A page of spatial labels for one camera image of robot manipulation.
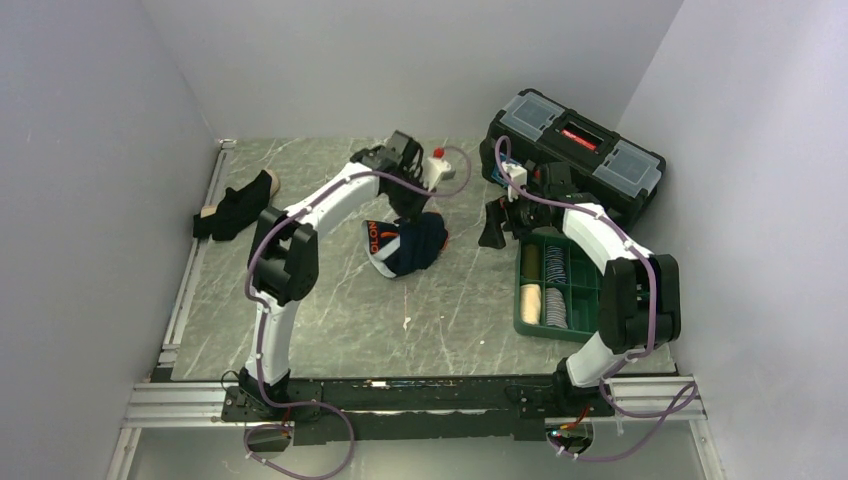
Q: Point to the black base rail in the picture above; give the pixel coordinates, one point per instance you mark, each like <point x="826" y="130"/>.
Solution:
<point x="519" y="407"/>

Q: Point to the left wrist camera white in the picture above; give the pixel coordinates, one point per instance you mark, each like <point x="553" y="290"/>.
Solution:
<point x="434" y="171"/>

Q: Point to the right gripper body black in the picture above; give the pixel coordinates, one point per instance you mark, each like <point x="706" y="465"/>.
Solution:
<point x="523" y="215"/>

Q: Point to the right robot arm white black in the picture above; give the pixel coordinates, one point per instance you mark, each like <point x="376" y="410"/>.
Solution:
<point x="584" y="374"/>

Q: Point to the dark navy orange clothes pile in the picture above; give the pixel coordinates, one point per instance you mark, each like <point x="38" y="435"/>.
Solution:
<point x="400" y="248"/>

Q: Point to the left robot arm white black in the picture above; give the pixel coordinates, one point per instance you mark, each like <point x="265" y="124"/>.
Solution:
<point x="284" y="265"/>

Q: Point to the grey striped rolled cloth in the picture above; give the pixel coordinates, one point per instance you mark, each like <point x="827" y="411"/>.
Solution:
<point x="555" y="309"/>

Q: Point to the black toolbox with clear lids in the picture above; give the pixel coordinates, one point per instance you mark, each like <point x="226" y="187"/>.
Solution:
<point x="564" y="151"/>

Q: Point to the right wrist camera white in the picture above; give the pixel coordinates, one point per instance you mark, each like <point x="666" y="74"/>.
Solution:
<point x="515" y="176"/>

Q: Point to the cream rolled cloth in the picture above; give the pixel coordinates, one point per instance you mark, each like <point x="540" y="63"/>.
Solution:
<point x="530" y="308"/>

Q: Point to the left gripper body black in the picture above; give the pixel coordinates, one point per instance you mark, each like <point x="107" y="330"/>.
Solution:
<point x="406" y="200"/>

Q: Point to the navy striped underwear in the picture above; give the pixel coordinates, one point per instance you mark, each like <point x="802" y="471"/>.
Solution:
<point x="555" y="263"/>

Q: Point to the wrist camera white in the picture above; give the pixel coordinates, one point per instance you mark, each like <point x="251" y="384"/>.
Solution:
<point x="434" y="171"/>
<point x="515" y="176"/>

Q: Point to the aluminium frame rail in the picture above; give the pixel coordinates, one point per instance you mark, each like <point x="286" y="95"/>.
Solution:
<point x="159" y="402"/>

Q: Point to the green compartment tray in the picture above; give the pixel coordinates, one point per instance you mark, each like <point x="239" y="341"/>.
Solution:
<point x="570" y="289"/>

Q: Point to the olive rolled cloth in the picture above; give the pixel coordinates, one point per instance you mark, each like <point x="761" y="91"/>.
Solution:
<point x="531" y="263"/>

